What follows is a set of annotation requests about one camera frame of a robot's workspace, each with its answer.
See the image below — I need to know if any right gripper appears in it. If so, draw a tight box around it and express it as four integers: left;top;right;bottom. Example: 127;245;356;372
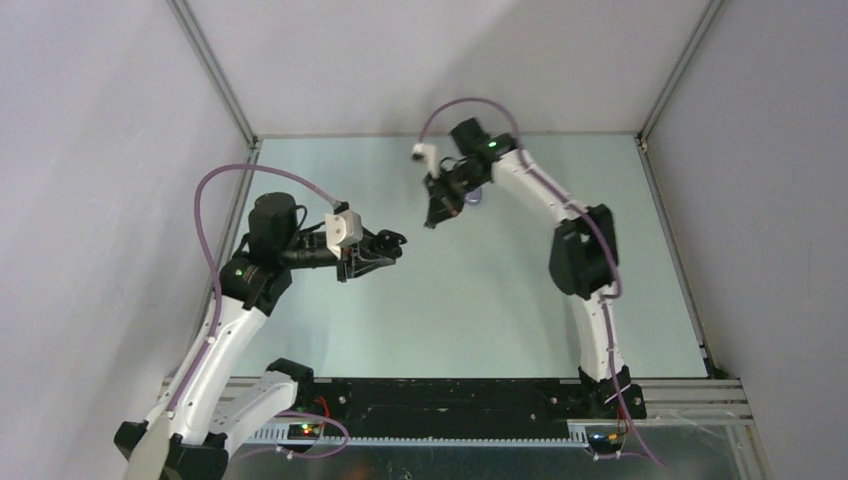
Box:
424;163;488;228

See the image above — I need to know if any black charging case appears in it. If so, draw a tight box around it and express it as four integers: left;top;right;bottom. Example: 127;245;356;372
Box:
369;230;408;260

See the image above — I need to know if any purple charging case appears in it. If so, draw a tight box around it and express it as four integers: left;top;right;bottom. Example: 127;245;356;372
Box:
464;188;483;206

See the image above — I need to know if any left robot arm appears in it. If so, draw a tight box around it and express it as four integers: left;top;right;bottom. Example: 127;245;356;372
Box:
114;193;407;479

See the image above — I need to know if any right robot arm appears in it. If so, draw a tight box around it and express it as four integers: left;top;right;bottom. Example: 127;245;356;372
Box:
412;118;640;421

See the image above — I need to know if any left controller board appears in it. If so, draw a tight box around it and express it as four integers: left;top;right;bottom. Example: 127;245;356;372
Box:
286;423;323;441

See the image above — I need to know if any controller board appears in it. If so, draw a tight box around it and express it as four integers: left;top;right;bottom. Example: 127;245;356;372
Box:
286;423;323;441
588;433;627;444

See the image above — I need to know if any right controller board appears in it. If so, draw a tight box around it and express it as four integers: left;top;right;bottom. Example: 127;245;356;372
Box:
588;433;627;444

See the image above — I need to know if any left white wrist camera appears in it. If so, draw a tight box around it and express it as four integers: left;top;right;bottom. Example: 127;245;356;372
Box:
324;202;364;260

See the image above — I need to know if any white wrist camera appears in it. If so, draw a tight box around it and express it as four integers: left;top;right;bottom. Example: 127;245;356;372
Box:
411;142;441;179
324;202;364;260

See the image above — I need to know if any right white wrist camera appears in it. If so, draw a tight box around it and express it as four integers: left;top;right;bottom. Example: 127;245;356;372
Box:
411;142;441;179

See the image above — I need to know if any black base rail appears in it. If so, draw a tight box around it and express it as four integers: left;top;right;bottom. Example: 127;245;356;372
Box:
294;378;647;441

